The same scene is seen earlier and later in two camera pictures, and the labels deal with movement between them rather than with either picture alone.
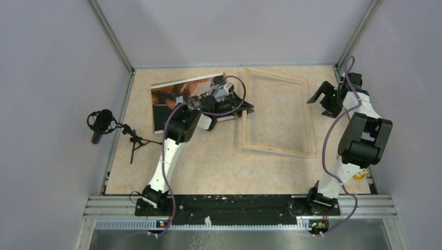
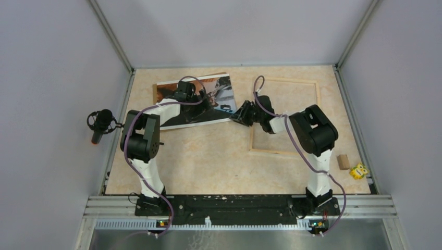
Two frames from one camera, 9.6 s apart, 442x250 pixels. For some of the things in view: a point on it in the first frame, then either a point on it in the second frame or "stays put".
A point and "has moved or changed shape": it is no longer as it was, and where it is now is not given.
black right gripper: x=327 y=89 → x=241 y=115
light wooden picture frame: x=312 y=155 has moved or changed shape
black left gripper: x=231 y=101 → x=203 y=108
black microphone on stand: x=102 y=121 stays put
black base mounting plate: x=239 y=210 stays put
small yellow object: x=360 y=176 stays put
